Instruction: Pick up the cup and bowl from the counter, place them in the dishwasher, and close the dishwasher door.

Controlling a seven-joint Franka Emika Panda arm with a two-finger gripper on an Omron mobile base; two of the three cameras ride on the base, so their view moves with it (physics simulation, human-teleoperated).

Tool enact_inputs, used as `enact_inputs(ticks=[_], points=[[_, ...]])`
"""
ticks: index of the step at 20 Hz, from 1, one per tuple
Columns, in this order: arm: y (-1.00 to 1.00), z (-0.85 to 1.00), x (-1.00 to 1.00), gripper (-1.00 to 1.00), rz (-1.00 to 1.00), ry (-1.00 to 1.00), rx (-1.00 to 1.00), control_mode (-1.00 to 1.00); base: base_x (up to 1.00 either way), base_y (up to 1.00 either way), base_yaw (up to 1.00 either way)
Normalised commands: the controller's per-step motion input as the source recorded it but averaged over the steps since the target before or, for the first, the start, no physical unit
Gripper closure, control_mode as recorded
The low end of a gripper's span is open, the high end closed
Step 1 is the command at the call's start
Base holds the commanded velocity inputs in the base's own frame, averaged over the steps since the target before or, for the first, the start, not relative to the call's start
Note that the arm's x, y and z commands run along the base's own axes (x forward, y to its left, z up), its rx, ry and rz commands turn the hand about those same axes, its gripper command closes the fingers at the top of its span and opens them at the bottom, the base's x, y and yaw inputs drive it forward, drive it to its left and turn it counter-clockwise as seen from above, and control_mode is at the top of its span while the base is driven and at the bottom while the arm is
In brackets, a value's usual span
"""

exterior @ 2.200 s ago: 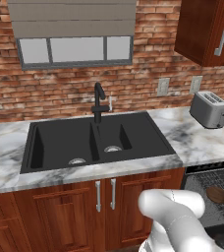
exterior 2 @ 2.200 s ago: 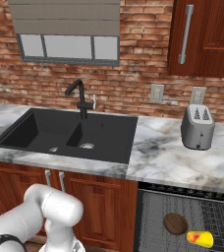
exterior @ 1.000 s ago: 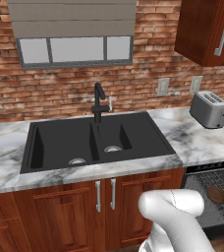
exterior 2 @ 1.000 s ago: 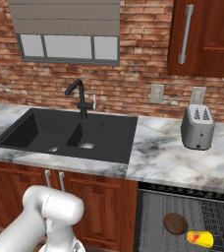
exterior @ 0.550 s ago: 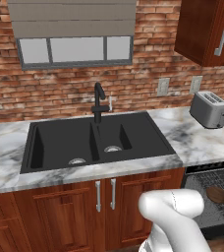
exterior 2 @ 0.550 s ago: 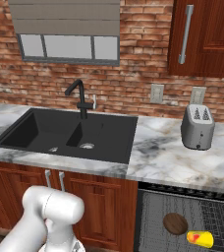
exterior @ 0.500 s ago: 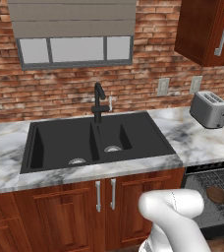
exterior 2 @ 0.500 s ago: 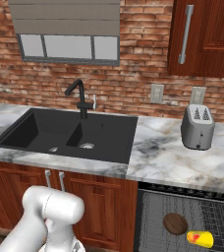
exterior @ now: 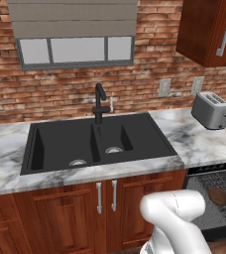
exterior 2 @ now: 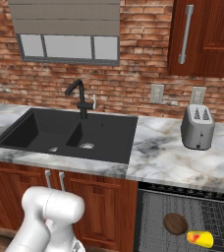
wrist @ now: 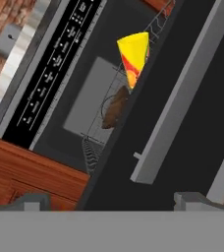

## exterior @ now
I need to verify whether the black double sink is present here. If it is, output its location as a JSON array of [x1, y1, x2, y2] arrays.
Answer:
[[20, 111, 178, 177]]

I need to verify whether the grey toaster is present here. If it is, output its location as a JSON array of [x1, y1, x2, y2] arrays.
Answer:
[[190, 91, 226, 131]]

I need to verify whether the wooden base cupboard door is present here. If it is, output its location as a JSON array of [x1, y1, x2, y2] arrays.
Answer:
[[13, 181, 107, 254], [104, 169, 187, 254]]

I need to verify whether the grey wall socket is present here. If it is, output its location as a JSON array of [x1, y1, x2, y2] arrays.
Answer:
[[158, 77, 172, 98], [190, 75, 206, 96]]

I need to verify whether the window with grey blind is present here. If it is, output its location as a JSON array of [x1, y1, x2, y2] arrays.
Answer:
[[6, 0, 140, 71]]

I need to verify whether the dark wood wall cupboard door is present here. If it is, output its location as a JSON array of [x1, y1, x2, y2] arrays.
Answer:
[[175, 0, 226, 68]]

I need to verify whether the brown bowl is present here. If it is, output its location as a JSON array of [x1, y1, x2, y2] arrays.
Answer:
[[207, 188, 226, 206]]

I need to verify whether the short silver cupboard handle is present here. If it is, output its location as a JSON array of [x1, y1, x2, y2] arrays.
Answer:
[[110, 180, 118, 212], [95, 182, 103, 214]]

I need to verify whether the black tap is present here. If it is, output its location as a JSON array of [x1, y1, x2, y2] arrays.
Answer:
[[91, 82, 111, 126]]

